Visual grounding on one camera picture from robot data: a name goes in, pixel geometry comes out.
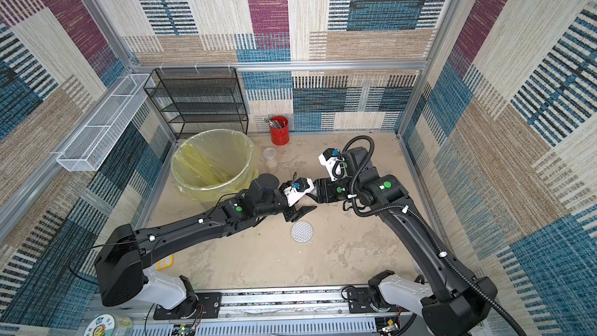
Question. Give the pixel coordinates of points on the white mesh wall basket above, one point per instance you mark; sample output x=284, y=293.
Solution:
x=92, y=144

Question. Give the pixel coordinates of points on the small plastic jar with rice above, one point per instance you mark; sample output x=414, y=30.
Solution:
x=271, y=162

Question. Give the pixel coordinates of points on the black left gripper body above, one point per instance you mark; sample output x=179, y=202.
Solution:
x=290, y=214

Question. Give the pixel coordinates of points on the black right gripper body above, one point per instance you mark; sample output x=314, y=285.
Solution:
x=326, y=190

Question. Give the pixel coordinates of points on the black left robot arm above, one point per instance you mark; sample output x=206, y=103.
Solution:
x=123, y=264

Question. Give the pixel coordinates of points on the round sticker label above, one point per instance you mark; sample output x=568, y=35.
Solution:
x=109, y=325

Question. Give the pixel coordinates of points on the aluminium mounting rail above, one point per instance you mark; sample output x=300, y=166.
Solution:
x=304, y=310

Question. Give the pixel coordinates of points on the patterned white jar lid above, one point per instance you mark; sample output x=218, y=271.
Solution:
x=302, y=232

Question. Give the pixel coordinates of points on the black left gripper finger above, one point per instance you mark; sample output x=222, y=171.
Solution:
x=298, y=213
x=301, y=185

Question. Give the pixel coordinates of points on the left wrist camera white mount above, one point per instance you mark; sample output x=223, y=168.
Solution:
x=293, y=198

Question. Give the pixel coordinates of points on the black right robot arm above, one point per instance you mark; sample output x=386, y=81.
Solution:
x=458, y=299

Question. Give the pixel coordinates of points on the medium plastic jar with rice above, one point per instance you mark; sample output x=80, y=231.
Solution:
x=314, y=196

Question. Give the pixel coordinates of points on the grey bin with yellow bag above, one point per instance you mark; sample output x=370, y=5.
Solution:
x=213, y=163

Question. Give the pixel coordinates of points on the black wire shelf rack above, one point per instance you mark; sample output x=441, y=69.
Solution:
x=196, y=100

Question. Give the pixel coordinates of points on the yellow calculator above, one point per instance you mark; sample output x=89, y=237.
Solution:
x=166, y=262

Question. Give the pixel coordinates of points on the red cup with utensils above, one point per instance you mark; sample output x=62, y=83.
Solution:
x=279, y=129

